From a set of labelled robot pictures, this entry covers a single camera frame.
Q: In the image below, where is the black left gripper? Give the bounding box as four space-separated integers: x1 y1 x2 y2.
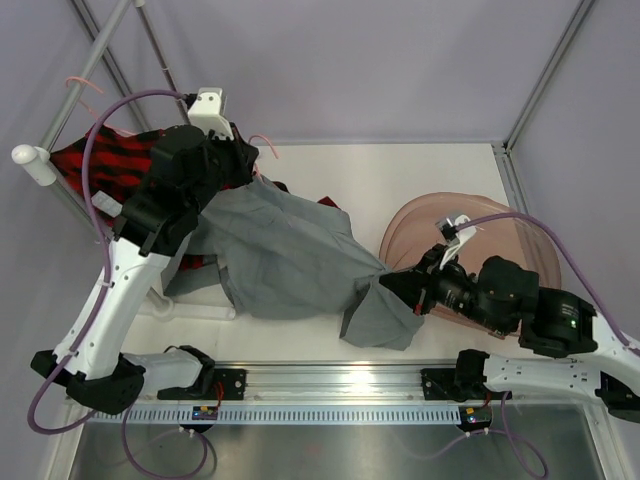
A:
184 121 257 213

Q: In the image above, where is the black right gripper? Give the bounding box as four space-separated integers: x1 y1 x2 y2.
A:
378 243 507 334

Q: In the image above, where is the grey shirt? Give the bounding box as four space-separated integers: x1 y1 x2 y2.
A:
164 180 424 350

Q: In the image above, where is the red black plaid shirt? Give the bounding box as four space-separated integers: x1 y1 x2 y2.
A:
49 124 346 274

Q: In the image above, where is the pink wire hanger front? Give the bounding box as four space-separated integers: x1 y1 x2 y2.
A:
247 134 280 182

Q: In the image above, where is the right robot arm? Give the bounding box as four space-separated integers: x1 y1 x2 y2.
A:
380 244 639 423

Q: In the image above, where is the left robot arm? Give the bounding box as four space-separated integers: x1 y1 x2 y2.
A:
31 125 259 415

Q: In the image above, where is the pink transparent plastic basket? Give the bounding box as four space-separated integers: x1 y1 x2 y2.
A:
379 214 541 338

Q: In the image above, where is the grey clothes rack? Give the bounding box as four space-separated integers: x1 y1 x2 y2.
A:
12 0 239 321

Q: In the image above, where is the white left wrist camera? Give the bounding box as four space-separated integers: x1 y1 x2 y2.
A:
184 87 234 139

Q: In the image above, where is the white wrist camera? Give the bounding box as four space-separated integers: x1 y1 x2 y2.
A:
184 87 234 139
436 214 476 268

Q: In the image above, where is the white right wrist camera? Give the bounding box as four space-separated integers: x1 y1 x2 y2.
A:
436 214 476 268

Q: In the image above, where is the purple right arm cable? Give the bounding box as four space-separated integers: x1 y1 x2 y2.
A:
459 213 640 351

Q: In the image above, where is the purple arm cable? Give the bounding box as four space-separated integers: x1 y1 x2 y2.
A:
459 213 640 351
27 89 191 435

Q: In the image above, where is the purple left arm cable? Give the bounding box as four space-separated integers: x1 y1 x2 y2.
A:
27 89 191 435

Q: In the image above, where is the aluminium mounting rail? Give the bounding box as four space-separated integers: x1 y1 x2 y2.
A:
64 363 609 406

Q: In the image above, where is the white slotted cable duct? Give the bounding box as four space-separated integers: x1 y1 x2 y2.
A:
128 405 461 425

